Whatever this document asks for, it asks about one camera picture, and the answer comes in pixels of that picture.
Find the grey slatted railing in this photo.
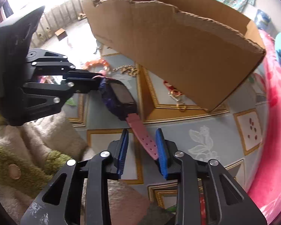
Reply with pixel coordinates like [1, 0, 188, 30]
[36, 0, 85, 40]

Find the small brown floor carton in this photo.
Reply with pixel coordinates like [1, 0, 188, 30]
[54, 29, 68, 41]

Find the fruit print tablecloth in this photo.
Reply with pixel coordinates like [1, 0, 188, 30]
[68, 52, 270, 225]

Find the pink strap smart watch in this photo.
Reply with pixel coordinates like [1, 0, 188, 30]
[94, 74, 160, 160]

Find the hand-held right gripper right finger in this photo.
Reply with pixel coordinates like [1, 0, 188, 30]
[155, 128, 267, 225]

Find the orange pink bead bracelet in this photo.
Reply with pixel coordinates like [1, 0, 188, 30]
[82, 59, 113, 77]

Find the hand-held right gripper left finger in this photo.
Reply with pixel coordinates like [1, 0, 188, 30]
[20, 129, 136, 225]

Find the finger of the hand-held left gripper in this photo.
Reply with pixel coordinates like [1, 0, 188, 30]
[21, 78, 106, 123]
[26, 48, 104, 80]

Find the brown cardboard box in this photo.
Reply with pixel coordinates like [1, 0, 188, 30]
[81, 0, 267, 113]

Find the pink blanket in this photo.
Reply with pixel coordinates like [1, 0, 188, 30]
[246, 28, 281, 218]

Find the gold earring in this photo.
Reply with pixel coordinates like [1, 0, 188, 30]
[170, 91, 187, 112]

